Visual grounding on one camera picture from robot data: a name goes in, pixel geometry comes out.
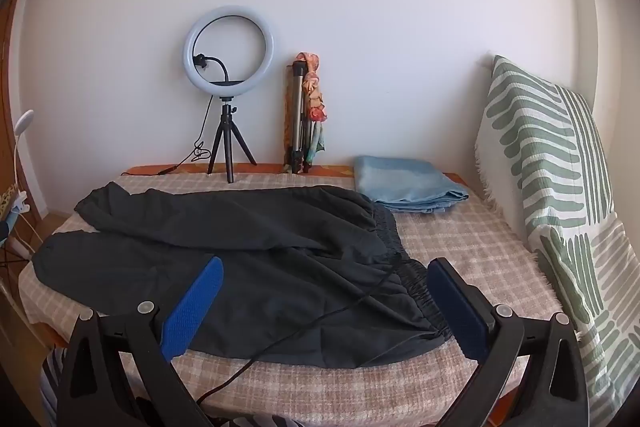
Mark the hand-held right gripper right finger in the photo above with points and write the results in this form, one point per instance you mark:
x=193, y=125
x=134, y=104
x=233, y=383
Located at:
x=460, y=312

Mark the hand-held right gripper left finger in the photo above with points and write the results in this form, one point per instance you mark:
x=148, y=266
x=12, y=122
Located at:
x=195, y=307

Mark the black pants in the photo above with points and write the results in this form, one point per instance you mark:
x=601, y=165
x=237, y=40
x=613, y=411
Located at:
x=250, y=257

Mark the checked beige mattress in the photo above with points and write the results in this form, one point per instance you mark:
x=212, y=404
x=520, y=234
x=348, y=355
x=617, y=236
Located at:
x=475, y=247

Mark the folded light blue cloth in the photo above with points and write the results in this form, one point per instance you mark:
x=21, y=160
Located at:
x=405, y=182

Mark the orange mattress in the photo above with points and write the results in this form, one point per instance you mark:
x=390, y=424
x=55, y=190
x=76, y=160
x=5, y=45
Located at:
x=150, y=169

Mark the small black tripod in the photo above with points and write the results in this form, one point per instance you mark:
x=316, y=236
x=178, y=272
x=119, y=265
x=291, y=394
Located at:
x=229, y=142

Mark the green white striped pillow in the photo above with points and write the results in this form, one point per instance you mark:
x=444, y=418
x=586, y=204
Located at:
x=550, y=157

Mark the folded silver tripod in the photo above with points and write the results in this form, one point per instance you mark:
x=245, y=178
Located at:
x=298, y=107

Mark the white gooseneck lamp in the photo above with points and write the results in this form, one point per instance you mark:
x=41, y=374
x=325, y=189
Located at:
x=24, y=119

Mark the wooden door frame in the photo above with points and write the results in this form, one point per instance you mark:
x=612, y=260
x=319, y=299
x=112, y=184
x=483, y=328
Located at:
x=7, y=107

